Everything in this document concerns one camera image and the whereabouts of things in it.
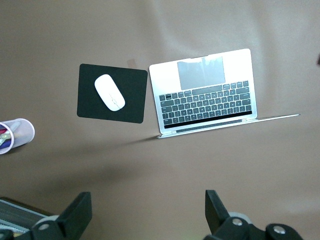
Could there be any black mouse pad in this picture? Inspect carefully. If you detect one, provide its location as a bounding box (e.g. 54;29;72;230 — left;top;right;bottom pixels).
76;63;149;124

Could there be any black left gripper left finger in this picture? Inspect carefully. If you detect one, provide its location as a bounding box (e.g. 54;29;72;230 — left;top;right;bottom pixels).
31;191;93;240

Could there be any silver laptop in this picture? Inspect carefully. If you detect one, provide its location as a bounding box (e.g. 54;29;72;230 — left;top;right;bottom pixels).
148;48;302;139

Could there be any green marker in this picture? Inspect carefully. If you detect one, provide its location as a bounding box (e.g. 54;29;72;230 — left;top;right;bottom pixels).
0;132;12;145

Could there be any purple marker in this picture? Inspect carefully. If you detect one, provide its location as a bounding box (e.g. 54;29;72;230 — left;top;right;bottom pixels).
1;139;14;151

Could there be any pink mesh pen cup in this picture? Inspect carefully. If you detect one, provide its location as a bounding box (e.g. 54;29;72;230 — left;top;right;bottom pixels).
0;117;36;155

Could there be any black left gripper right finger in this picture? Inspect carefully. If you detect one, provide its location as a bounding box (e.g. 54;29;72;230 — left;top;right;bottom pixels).
203;189;305;240

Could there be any silver mesh desk tray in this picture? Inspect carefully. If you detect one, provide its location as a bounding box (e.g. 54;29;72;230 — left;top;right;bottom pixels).
0;196;52;236

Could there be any white computer mouse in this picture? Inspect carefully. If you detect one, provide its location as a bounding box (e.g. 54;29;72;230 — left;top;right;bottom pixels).
94;73;126;112

